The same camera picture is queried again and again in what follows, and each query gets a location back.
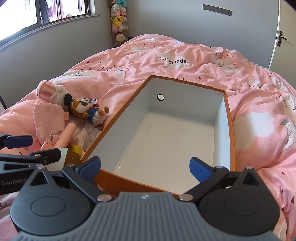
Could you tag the clear tube of plush toys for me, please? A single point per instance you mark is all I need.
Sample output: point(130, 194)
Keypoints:
point(119, 20)

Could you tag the round glitter compact mirror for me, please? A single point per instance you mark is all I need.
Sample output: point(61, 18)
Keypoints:
point(91, 139)

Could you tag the small gold cardboard box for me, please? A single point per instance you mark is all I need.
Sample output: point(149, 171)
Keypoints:
point(74, 155)

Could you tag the orange cardboard box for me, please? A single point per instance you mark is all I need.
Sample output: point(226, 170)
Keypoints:
point(166, 143)

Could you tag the pink printed blanket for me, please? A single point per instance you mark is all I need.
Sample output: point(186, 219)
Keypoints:
point(173, 53)

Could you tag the hanging dark clothes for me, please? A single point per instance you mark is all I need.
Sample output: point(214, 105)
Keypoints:
point(47, 10)

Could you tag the pink fabric pouch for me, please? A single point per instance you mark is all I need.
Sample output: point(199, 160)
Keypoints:
point(46, 118)

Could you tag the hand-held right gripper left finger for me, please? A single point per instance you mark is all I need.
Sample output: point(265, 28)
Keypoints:
point(90, 166)

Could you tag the black metal frame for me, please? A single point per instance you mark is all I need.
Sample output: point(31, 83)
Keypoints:
point(2, 102)

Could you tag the pink selfie stick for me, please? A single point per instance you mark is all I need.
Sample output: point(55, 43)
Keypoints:
point(68, 134)

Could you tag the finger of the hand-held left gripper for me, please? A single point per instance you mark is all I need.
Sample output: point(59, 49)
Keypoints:
point(19, 141)
point(49, 154)

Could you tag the window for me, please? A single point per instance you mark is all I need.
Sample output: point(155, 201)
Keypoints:
point(23, 14)

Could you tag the blue white paper tag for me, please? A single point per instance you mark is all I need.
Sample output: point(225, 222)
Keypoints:
point(93, 102)

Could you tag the white door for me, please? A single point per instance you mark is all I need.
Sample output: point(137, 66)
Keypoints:
point(286, 60)

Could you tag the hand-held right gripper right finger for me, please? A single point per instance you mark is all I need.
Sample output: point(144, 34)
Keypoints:
point(199, 171)

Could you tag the pink striped white plush toy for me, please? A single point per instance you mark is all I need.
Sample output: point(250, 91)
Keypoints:
point(49, 89)

